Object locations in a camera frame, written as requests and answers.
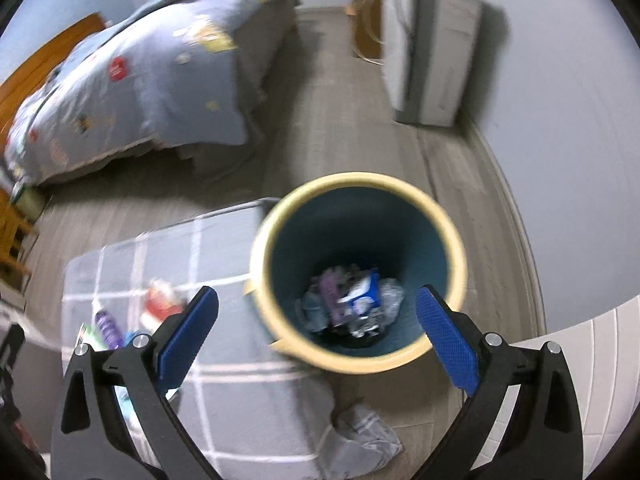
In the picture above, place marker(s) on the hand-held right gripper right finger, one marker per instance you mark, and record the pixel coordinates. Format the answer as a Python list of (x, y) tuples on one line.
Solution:
[(447, 340)]

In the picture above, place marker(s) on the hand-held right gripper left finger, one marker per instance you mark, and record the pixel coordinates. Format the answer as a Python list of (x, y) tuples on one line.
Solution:
[(190, 330)]

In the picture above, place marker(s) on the red white packet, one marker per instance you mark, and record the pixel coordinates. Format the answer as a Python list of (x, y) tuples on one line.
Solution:
[(160, 305)]

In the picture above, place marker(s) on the blue face mask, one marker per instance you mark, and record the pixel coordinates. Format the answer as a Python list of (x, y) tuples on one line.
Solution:
[(131, 337)]

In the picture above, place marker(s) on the clear plastic wrap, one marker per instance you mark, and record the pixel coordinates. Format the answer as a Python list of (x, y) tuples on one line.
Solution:
[(392, 297)]

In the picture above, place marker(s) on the purple bottle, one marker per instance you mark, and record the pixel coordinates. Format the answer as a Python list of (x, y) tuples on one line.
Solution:
[(107, 330)]

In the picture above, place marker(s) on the blue wet wipe packet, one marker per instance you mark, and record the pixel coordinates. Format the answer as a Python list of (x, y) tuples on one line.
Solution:
[(367, 292)]

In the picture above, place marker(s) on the purple packet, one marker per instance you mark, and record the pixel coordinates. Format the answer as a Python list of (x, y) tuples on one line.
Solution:
[(332, 292)]

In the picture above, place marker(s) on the teal bin with yellow rim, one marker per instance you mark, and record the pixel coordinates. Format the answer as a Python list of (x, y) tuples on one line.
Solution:
[(300, 240)]

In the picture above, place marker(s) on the grey checked blanket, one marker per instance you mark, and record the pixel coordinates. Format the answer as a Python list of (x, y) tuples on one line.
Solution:
[(225, 400)]

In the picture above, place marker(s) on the wooden chair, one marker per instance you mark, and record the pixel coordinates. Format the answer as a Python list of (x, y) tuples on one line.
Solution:
[(12, 255)]

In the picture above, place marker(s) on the green bin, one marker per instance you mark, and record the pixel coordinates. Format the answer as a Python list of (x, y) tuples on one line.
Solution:
[(30, 205)]

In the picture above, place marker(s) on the bed with blue duvet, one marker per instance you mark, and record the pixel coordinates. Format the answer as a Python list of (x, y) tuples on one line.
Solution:
[(150, 85)]

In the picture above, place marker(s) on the white air purifier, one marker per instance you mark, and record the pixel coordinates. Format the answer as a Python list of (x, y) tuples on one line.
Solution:
[(440, 60)]

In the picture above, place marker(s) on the wooden cabinet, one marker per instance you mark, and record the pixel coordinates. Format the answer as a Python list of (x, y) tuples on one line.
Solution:
[(362, 35)]

